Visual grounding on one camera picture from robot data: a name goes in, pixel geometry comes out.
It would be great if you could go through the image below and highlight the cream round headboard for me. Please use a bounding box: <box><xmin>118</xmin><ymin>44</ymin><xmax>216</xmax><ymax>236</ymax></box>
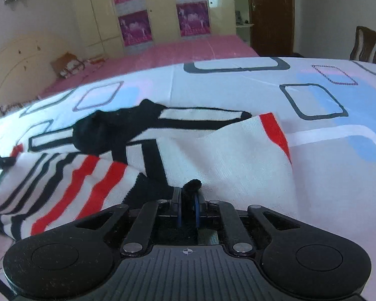
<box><xmin>0</xmin><ymin>32</ymin><xmax>75</xmax><ymax>117</ymax></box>

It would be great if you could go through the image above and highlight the lower left purple poster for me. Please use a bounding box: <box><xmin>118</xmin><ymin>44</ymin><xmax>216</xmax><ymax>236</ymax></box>
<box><xmin>118</xmin><ymin>10</ymin><xmax>153</xmax><ymax>47</ymax></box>

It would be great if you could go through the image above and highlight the cream wardrobe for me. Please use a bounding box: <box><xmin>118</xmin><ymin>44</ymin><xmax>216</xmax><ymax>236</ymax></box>
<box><xmin>72</xmin><ymin>0</ymin><xmax>236</xmax><ymax>58</ymax></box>

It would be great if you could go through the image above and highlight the pink bed cover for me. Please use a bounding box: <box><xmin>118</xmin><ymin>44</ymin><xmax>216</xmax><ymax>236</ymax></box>
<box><xmin>38</xmin><ymin>35</ymin><xmax>258</xmax><ymax>99</ymax></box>

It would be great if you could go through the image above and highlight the striped white black red shirt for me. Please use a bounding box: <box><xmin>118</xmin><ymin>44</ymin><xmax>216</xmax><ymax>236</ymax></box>
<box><xmin>0</xmin><ymin>100</ymin><xmax>298</xmax><ymax>240</ymax></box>

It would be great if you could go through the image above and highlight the floral pillow near headboard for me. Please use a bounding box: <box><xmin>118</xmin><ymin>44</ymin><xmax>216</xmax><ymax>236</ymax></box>
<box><xmin>0</xmin><ymin>99</ymin><xmax>40</xmax><ymax>116</ymax></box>

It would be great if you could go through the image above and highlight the orange patterned pillow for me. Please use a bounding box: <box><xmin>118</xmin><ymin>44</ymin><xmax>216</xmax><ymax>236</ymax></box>
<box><xmin>50</xmin><ymin>52</ymin><xmax>85</xmax><ymax>79</ymax></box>

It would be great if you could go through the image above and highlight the dark wooden chair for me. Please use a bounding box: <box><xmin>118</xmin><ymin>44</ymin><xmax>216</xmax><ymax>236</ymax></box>
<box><xmin>350</xmin><ymin>26</ymin><xmax>376</xmax><ymax>64</ymax></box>

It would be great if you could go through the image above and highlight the dark brown wooden door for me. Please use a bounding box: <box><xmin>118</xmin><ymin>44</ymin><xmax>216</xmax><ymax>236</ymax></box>
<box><xmin>250</xmin><ymin>0</ymin><xmax>295</xmax><ymax>56</ymax></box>

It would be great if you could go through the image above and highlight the cream corner shelf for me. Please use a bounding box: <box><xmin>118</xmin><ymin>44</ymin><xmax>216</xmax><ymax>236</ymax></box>
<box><xmin>234</xmin><ymin>0</ymin><xmax>253</xmax><ymax>46</ymax></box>

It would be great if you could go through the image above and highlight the white patterned bed sheet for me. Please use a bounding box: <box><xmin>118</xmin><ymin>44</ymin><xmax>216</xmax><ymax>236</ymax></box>
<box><xmin>0</xmin><ymin>57</ymin><xmax>376</xmax><ymax>300</ymax></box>

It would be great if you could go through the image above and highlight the lower right purple poster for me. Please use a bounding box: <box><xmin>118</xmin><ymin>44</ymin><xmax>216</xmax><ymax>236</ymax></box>
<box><xmin>176</xmin><ymin>2</ymin><xmax>211</xmax><ymax>37</ymax></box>

